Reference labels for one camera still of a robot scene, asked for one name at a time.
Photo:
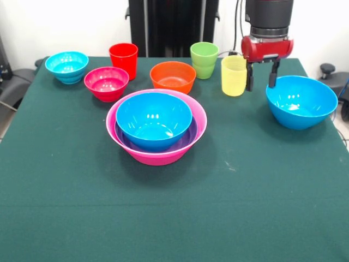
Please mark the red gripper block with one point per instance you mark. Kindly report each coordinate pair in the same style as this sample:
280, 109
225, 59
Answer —
259, 52

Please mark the yellow cup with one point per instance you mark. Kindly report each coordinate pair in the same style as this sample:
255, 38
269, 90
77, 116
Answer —
233, 82

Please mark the medium blue bowl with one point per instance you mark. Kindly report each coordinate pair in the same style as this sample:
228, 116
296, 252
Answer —
154, 120
302, 109

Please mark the purple shallow bowl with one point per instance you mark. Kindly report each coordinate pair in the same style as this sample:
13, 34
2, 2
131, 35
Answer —
191, 133

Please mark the large pink bowl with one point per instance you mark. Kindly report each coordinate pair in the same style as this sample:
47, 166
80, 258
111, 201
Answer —
161, 159

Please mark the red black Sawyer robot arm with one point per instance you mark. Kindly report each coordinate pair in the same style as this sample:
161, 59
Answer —
270, 16

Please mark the green cup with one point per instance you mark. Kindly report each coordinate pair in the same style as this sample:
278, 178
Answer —
203, 66

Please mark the small orange bowl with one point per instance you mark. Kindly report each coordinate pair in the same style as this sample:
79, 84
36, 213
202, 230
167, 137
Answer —
173, 73

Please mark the red cup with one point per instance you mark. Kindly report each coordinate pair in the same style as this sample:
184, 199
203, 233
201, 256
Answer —
122, 60

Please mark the small crimson bowl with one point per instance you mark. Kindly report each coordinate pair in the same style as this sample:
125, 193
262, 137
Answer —
106, 82

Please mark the dark green tablecloth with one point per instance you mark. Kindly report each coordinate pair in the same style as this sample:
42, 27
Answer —
174, 218

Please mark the small blue bowl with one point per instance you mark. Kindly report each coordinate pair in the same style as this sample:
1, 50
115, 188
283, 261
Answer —
69, 80
66, 64

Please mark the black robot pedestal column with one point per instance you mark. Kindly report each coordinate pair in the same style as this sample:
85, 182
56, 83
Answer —
163, 27

